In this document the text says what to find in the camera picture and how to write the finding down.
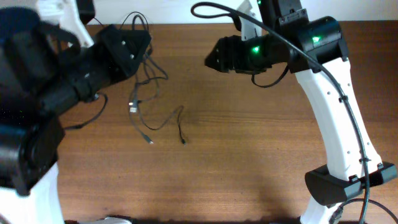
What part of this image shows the long black usb cable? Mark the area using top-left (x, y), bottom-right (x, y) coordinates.
top-left (119, 11), bottom-right (170, 114)

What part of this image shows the thin black cable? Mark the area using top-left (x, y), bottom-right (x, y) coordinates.
top-left (135, 55), bottom-right (187, 146)

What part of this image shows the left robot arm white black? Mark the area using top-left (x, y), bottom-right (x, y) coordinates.
top-left (1, 1), bottom-right (151, 223)

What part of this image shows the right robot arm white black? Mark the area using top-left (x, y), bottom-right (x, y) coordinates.
top-left (205, 1), bottom-right (397, 223)

